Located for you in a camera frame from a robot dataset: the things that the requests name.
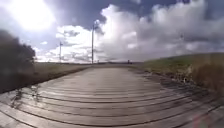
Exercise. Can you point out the grass verge with dark edge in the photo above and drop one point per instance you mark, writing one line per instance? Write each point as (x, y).
(50, 70)

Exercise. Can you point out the thin pale lamp post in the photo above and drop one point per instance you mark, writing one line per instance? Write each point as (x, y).
(181, 41)

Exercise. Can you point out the dark bushes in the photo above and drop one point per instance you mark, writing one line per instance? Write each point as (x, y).
(15, 53)

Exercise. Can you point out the wooden plank boardwalk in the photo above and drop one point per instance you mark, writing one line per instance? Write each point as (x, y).
(110, 100)

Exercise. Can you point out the short street lamp post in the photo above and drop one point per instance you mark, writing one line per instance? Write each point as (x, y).
(60, 53)

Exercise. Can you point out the grassy embankment slope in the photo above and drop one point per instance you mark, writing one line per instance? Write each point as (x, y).
(186, 65)

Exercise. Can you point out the tall street lamp post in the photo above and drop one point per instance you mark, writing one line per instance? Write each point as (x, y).
(92, 46)

